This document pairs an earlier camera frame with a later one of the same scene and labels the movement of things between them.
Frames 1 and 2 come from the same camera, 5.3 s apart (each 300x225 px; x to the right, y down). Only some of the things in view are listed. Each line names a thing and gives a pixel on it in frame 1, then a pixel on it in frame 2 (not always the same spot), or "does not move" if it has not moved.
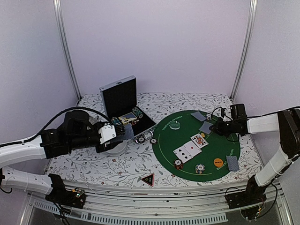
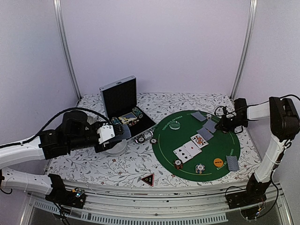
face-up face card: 200,141 does not move
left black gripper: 107,147 does not move
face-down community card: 204,127 to 205,133
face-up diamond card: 192,148 does not move
